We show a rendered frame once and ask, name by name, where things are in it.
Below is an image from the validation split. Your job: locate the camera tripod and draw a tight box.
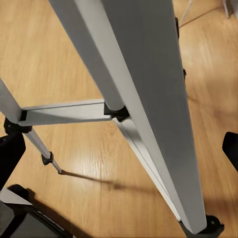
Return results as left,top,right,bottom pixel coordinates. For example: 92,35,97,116
0,0,225,238

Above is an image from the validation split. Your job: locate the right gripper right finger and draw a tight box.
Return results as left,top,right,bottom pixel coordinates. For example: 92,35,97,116
222,132,238,172

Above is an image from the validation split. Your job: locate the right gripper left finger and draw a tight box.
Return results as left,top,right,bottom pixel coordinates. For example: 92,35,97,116
0,132,26,191

